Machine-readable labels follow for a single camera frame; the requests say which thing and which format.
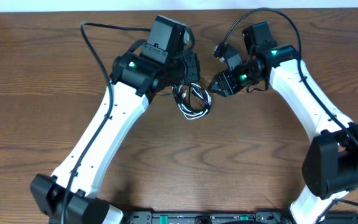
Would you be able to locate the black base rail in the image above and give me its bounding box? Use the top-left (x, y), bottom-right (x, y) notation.
top-left (48, 210), bottom-right (358, 224)

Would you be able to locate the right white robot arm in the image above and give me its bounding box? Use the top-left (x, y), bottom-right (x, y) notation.
top-left (208, 22), bottom-right (358, 223)

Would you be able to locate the black usb cable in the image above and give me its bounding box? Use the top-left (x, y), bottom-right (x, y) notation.
top-left (172, 82), bottom-right (213, 116)

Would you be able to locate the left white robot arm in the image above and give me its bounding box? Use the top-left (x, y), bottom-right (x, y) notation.
top-left (30, 15), bottom-right (200, 223)

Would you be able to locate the white usb cable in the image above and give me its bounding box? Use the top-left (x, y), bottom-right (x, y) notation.
top-left (175, 83), bottom-right (211, 121)

